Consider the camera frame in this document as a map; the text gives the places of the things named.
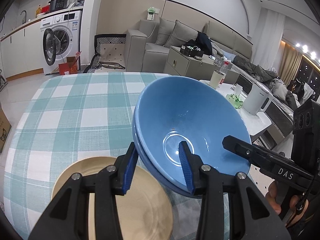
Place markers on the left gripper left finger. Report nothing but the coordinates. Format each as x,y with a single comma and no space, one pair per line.
67,215

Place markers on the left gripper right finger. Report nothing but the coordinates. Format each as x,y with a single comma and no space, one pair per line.
250,214

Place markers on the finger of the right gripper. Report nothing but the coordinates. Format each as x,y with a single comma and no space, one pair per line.
256,155

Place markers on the beige plate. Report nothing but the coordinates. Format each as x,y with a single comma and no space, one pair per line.
144,211

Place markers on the light blue ribbed bowl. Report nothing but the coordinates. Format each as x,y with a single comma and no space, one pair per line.
174,109

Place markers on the large dark blue bowl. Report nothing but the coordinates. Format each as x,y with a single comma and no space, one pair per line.
154,169

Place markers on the white kitchen cabinets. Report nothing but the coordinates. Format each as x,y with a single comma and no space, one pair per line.
22,52

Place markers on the person's right hand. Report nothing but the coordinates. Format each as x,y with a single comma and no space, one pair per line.
278,195

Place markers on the white marble coffee table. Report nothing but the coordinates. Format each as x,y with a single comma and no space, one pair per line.
255,124

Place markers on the white electric kettle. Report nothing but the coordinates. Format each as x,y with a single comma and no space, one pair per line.
258,100

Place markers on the green tissue pack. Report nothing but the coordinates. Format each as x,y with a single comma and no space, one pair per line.
234,98

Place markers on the cream tumbler cup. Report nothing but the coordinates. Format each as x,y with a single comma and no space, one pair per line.
216,79

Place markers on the red label water bottle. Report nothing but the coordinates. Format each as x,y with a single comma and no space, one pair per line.
224,70

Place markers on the cardboard box with snacks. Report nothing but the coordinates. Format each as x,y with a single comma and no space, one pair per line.
5,128

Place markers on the grey side cabinet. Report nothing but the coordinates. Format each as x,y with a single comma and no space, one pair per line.
179,64

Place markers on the red cardboard box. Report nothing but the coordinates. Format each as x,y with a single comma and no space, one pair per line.
71,66

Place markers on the grey sofa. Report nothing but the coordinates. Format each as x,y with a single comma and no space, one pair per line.
147,48

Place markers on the white washing machine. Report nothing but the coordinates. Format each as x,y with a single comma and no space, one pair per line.
60,39

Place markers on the black rice cooker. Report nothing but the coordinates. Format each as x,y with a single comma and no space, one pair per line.
55,5

